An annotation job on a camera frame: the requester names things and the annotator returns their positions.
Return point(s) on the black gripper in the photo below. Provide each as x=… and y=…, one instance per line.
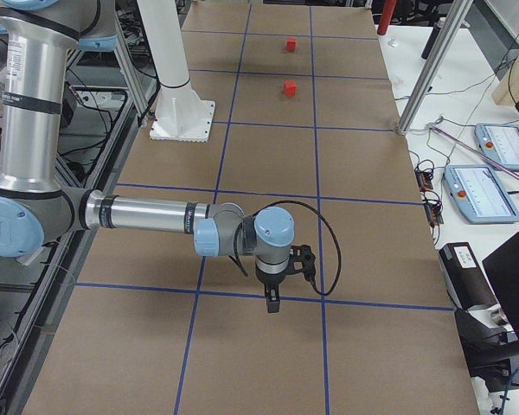
x=272, y=283

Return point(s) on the red block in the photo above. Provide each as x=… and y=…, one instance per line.
x=291, y=44
x=289, y=88

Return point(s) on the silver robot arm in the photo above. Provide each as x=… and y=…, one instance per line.
x=35, y=208

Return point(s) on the brown paper mat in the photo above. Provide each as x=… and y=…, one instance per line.
x=303, y=142

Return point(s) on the black box with label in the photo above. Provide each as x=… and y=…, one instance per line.
x=464, y=278

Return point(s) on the teach pendant near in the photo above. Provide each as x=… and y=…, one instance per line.
x=479, y=195

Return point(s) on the teach pendant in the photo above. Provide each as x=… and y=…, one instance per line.
x=479, y=195
x=499, y=142

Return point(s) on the teach pendant far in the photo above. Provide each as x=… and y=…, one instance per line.
x=499, y=142

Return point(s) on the red cylinder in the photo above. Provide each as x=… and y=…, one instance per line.
x=386, y=16

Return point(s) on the white pedestal column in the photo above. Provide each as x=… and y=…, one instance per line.
x=180, y=114

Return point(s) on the aluminium frame post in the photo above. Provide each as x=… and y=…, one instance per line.
x=442, y=43

